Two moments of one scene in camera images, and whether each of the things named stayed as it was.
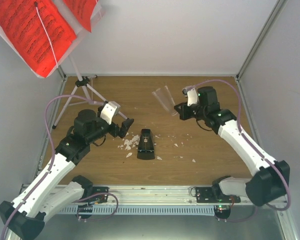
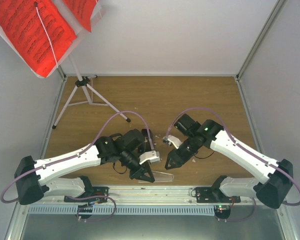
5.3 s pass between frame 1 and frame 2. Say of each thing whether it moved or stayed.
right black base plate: stayed
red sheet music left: stayed
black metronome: stayed
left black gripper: moved
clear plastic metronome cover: moved
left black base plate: stayed
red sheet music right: stayed
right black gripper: moved
